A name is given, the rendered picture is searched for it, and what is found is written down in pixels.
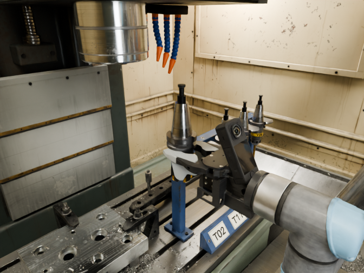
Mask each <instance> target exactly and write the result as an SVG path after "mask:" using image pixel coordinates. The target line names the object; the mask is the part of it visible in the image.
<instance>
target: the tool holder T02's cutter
mask: <svg viewBox="0 0 364 273"><path fill-rule="evenodd" d="M171 176H172V180H174V181H176V182H178V181H179V180H178V179H177V178H176V177H175V175H174V172H173V167H172V166H171ZM190 177H191V178H192V175H190V174H187V175H186V177H185V178H184V180H183V182H184V183H185V182H187V181H189V180H190Z"/></svg>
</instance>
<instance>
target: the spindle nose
mask: <svg viewBox="0 0 364 273"><path fill-rule="evenodd" d="M71 5H72V10H73V17H74V24H75V26H76V28H75V31H76V39H77V46H78V50H79V53H80V58H81V60H82V61H83V62H86V63H93V64H125V63H134V62H141V61H144V60H146V59H148V57H149V55H148V51H149V37H148V27H147V26H148V14H147V3H146V2H127V1H78V2H71Z"/></svg>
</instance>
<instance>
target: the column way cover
mask: <svg viewBox="0 0 364 273"><path fill-rule="evenodd" d="M111 107H112V102H111V91H110V86H109V76H108V67H107V65H105V64H103V65H101V66H94V67H93V66H82V67H74V68H67V69H59V70H51V71H43V72H39V73H31V74H23V75H15V76H7V77H0V187H1V190H2V193H3V197H4V200H5V203H6V206H7V209H8V212H9V216H10V218H11V219H12V220H13V221H14V220H16V219H19V218H21V217H23V216H25V215H27V214H29V213H32V212H34V211H36V210H38V209H40V208H43V207H45V206H47V205H49V204H51V203H53V202H56V201H58V200H60V199H62V198H64V197H66V196H69V195H71V194H73V193H75V192H77V191H79V190H82V189H84V188H86V187H88V186H90V185H93V184H95V183H97V182H100V181H102V180H104V179H106V178H108V177H111V176H113V175H115V164H114V155H113V146H112V143H113V142H114V139H113V129H112V120H111V110H110V109H111Z"/></svg>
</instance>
